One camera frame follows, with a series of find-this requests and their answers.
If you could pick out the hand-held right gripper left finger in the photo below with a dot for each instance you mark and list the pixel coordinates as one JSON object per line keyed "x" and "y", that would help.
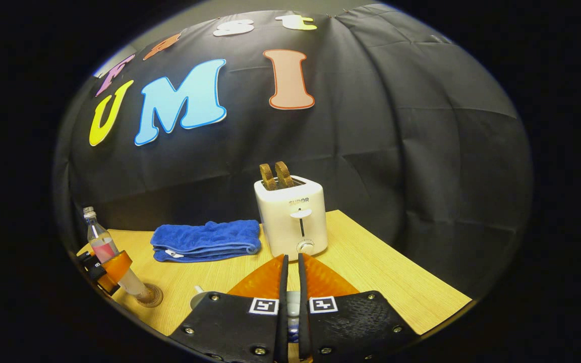
{"x": 284, "y": 282}

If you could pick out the black backdrop cloth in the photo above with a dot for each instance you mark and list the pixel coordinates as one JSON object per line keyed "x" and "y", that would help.
{"x": 396, "y": 151}

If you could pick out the brown bread slice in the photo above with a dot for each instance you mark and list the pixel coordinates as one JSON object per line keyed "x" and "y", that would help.
{"x": 268, "y": 176}
{"x": 284, "y": 174}

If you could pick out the white toaster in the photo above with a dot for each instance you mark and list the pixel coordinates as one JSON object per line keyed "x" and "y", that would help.
{"x": 285, "y": 222}

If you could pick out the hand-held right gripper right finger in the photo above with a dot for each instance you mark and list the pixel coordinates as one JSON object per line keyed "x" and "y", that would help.
{"x": 303, "y": 282}

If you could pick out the round wooden coaster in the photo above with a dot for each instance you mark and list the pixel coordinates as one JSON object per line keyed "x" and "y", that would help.
{"x": 155, "y": 298}

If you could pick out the clear plastic water bottle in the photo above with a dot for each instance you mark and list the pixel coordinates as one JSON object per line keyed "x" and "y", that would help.
{"x": 100, "y": 242}

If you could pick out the white blue teacup lid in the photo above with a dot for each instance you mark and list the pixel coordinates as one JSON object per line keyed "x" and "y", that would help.
{"x": 293, "y": 302}

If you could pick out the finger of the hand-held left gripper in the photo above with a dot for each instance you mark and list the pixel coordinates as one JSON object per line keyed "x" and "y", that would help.
{"x": 83, "y": 259}
{"x": 116, "y": 267}

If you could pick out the folded blue towel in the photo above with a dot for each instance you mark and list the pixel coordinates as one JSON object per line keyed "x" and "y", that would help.
{"x": 205, "y": 239}

